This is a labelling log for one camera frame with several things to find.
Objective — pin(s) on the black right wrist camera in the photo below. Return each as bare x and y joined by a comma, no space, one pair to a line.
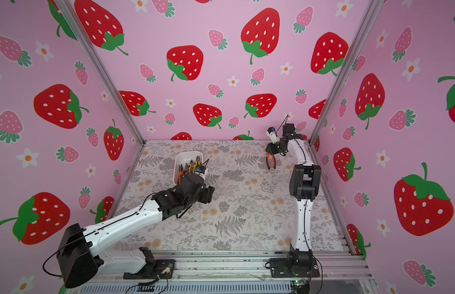
288,131

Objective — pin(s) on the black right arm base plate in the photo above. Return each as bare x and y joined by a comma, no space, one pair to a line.
283,268

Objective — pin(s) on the white plastic storage box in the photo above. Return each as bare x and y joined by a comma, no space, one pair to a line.
185,158

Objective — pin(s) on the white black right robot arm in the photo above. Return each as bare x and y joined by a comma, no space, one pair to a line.
304,187

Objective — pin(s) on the aluminium rail frame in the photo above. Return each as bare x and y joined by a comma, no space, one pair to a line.
236,272

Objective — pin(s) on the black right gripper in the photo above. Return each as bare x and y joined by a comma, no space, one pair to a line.
271,150

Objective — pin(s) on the orange handled pliers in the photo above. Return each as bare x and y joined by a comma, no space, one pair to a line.
270,161

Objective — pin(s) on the yellow black handled pliers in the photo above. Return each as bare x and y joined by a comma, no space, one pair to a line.
195,167

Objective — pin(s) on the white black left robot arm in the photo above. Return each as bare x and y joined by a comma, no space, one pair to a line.
84,253

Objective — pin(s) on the orange black pliers in box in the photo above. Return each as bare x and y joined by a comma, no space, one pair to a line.
181,173

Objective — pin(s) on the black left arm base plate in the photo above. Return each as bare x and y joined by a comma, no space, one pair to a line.
161,268

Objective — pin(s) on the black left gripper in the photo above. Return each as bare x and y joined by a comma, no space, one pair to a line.
208,194

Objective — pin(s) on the floral patterned table mat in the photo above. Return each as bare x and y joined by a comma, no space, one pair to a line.
251,208

